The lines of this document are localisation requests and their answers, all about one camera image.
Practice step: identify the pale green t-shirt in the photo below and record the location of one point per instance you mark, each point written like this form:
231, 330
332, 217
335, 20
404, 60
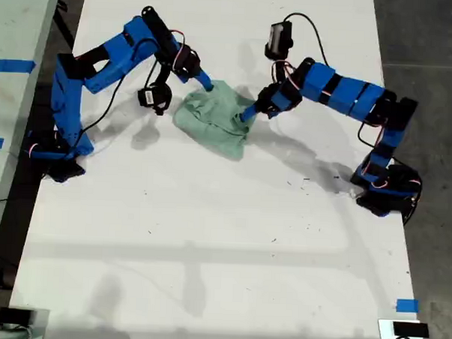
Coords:
213, 116

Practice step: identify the boxy black camera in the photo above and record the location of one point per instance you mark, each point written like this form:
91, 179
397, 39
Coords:
279, 38

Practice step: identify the small black box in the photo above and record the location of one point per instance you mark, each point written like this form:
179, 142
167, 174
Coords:
410, 329
15, 315

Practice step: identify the long blue tape strip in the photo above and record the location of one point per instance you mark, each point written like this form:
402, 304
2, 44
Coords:
13, 66

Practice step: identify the blue tape patch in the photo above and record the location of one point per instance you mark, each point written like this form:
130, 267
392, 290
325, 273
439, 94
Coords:
407, 305

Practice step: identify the grey metal pipe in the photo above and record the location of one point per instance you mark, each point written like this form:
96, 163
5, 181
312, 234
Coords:
1, 334

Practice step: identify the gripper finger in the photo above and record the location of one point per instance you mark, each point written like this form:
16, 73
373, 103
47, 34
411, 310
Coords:
206, 81
249, 113

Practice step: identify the round black camera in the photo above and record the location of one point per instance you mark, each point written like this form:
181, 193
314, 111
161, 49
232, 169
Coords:
154, 97

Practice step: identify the grey metal bracket plate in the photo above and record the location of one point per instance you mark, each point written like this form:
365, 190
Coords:
41, 326

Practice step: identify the pale grey side table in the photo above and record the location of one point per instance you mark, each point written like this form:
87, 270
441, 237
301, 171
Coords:
11, 25

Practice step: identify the white metal bracket plate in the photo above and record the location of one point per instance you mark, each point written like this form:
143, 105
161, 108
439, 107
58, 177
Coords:
385, 334

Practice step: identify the black camera stalk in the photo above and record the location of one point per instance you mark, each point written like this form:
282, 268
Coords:
279, 68
163, 74

